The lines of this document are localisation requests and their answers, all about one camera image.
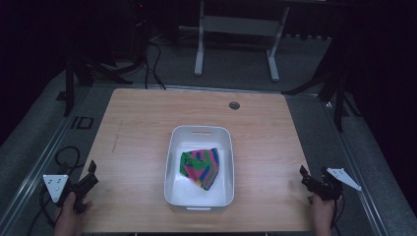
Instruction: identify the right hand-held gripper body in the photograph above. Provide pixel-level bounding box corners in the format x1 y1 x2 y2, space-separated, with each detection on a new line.
304 166 363 202

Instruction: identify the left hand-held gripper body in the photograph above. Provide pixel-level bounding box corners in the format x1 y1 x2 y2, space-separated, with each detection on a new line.
42 171 99 214

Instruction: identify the colourful striped cloth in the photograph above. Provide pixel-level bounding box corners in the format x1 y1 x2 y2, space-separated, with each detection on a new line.
179 147 220 192

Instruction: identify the white plastic bin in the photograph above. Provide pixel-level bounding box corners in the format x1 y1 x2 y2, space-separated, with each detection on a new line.
163 125 236 211

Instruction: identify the person's left hand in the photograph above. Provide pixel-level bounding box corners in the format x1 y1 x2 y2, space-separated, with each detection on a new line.
53 192 93 236

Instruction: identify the person's right hand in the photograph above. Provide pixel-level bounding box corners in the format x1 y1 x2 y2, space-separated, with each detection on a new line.
310 192 344 236

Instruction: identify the black metal stand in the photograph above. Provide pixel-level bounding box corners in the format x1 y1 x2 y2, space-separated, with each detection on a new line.
281 38 362 134
56 48 149 118

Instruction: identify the black cable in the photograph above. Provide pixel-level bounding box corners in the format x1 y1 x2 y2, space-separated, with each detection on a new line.
27 146 85 236
329 195 346 236
144 40 167 90

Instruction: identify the white metal table frame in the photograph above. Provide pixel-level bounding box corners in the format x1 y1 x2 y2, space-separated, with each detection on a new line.
178 0 291 83

